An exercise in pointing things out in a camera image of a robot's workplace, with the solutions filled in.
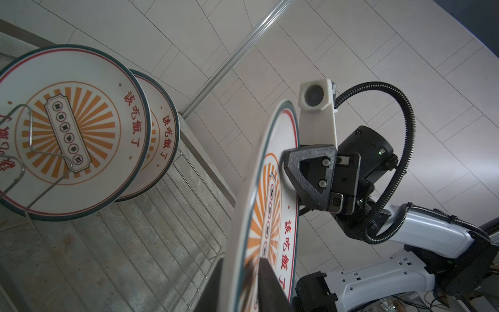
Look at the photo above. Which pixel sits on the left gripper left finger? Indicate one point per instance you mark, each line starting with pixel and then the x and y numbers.
pixel 208 301

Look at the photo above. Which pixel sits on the sunburst plate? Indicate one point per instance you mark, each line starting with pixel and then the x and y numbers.
pixel 265 220
pixel 75 129

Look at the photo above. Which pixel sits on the sunburst plate front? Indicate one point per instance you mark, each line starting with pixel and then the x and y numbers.
pixel 75 129

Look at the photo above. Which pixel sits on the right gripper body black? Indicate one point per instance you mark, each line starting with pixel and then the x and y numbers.
pixel 362 159

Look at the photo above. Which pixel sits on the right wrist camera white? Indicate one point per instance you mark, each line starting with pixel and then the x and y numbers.
pixel 317 113

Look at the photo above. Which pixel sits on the wire dish rack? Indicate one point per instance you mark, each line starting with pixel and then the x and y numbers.
pixel 154 252

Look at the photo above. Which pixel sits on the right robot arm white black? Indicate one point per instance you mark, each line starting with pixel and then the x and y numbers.
pixel 440 252

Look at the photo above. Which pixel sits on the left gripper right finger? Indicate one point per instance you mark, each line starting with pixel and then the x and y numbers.
pixel 270 295

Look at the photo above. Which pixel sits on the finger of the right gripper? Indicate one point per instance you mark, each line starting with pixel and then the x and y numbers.
pixel 310 170

